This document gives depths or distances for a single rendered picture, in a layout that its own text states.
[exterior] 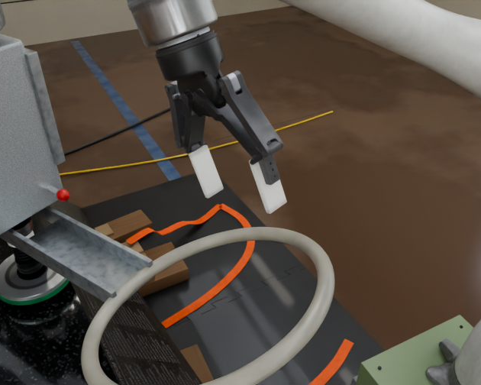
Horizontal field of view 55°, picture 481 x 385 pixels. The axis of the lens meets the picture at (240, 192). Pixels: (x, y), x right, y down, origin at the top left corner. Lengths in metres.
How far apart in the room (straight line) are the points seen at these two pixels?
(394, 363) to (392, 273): 1.51
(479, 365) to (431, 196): 2.34
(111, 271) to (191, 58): 0.71
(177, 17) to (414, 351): 1.00
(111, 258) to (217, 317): 1.28
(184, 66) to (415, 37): 0.25
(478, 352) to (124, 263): 0.79
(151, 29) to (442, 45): 0.32
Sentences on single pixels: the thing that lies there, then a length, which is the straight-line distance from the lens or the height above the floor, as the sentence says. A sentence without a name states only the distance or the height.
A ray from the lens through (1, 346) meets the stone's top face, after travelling 1.43.
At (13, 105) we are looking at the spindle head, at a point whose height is 1.42.
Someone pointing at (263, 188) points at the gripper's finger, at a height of 1.56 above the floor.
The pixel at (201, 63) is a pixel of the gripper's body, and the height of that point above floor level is 1.68.
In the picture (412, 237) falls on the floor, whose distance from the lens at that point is 2.98.
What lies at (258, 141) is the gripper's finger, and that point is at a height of 1.62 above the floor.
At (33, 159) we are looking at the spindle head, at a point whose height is 1.27.
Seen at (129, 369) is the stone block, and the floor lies 0.78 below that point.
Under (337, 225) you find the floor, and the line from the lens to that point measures 2.95.
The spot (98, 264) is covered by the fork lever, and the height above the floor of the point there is 1.08.
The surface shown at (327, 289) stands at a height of 1.28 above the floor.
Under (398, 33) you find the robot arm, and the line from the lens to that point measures 0.53.
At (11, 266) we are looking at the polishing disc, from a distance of 1.54.
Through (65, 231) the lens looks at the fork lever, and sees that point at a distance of 1.29.
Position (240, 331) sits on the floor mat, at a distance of 2.33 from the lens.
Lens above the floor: 1.87
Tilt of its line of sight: 36 degrees down
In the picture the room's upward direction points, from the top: straight up
